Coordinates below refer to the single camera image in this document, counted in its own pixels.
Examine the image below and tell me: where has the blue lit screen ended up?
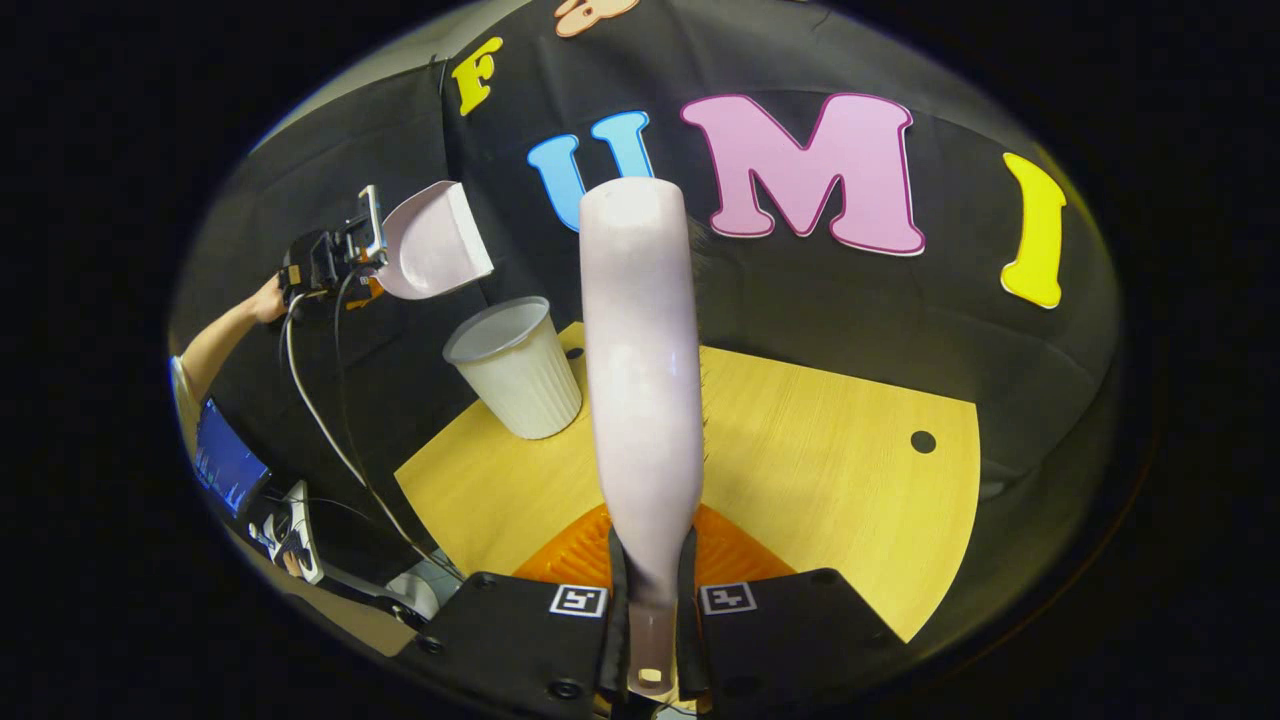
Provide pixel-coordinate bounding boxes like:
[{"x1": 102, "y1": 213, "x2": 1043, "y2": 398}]
[{"x1": 193, "y1": 397, "x2": 273, "y2": 521}]

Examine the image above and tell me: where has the lilac plastic dustpan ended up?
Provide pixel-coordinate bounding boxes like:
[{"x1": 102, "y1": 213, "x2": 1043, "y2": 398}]
[{"x1": 372, "y1": 180, "x2": 495, "y2": 301}]

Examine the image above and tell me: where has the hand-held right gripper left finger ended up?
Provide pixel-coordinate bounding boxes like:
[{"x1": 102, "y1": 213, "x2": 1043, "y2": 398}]
[{"x1": 392, "y1": 503, "x2": 633, "y2": 720}]

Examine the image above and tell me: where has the small lilac broom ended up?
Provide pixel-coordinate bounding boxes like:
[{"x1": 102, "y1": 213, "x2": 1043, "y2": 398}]
[{"x1": 578, "y1": 176, "x2": 713, "y2": 698}]

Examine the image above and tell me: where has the black cable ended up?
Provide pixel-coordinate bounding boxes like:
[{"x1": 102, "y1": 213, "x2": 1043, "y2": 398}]
[{"x1": 332, "y1": 272, "x2": 431, "y2": 561}]

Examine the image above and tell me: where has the white ribbed garbage bin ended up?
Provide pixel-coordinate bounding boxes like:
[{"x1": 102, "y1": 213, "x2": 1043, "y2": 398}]
[{"x1": 443, "y1": 296, "x2": 583, "y2": 441}]

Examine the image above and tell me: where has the white cable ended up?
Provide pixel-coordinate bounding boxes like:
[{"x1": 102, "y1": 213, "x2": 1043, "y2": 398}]
[{"x1": 284, "y1": 298, "x2": 466, "y2": 583}]

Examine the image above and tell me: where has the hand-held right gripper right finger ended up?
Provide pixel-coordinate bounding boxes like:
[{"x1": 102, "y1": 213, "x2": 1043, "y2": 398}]
[{"x1": 675, "y1": 503, "x2": 906, "y2": 715}]

